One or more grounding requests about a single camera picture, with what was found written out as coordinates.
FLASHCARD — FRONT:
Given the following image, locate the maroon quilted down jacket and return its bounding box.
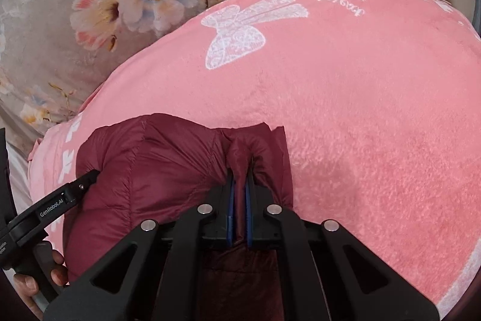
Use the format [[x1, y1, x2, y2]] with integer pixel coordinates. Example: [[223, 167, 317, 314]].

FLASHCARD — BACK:
[[63, 114, 293, 320]]

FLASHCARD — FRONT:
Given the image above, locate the person's left hand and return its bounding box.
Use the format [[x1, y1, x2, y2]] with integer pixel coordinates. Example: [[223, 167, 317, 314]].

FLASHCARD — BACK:
[[12, 248, 69, 319]]

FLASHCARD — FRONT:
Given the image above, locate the pink fleece blanket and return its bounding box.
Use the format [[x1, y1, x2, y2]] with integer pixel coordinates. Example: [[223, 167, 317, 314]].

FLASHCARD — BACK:
[[29, 0, 480, 316]]

